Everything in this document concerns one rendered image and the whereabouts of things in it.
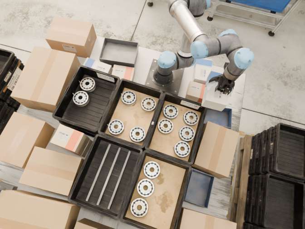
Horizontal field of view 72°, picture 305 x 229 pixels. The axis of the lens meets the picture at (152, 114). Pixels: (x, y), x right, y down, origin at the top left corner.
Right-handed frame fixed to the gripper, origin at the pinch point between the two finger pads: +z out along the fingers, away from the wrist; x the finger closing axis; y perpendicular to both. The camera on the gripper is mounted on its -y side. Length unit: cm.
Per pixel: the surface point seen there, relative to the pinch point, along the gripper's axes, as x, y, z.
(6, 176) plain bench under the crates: -114, 78, 40
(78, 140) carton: -70, 47, 18
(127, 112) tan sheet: -50, 19, 28
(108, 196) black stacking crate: -45, 72, 27
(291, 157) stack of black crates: 84, 8, 62
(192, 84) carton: -10.5, -18.2, 33.4
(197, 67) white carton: -9.9, -33.1, 32.0
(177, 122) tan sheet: -15.1, 16.5, 27.6
